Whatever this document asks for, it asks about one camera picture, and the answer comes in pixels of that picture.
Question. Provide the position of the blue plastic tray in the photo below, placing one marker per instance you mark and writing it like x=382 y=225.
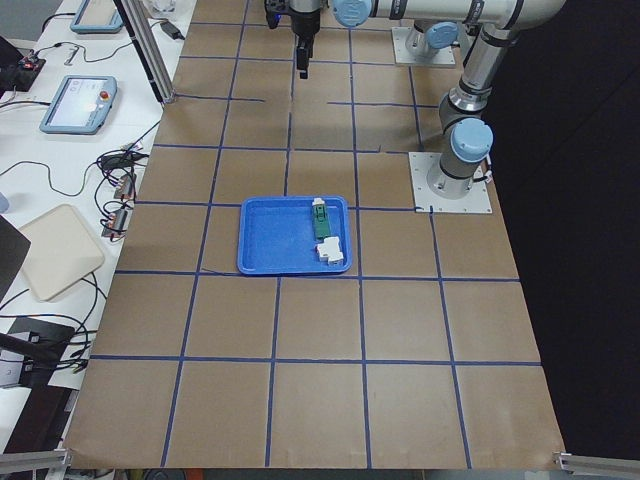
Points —
x=276 y=236

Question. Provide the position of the green terminal block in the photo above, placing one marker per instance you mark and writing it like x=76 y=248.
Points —
x=320 y=218

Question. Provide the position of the teach pendant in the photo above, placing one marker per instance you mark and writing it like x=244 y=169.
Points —
x=96 y=17
x=80 y=106

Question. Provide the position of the near teach pendant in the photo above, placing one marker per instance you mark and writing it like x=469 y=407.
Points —
x=80 y=106

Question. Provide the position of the far teach pendant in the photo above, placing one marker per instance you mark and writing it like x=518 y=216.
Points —
x=96 y=17

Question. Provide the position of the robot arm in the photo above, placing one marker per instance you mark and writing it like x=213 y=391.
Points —
x=427 y=37
x=499 y=23

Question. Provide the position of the white circuit breaker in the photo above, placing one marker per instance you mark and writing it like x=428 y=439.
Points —
x=329 y=251

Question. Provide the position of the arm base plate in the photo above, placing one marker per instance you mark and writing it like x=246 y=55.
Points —
x=444 y=58
x=436 y=192

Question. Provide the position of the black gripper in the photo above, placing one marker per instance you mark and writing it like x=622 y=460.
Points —
x=305 y=22

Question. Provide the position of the black power adapter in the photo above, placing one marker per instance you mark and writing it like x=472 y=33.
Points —
x=171 y=30

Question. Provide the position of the aluminium frame post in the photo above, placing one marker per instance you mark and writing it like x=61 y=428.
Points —
x=139 y=30

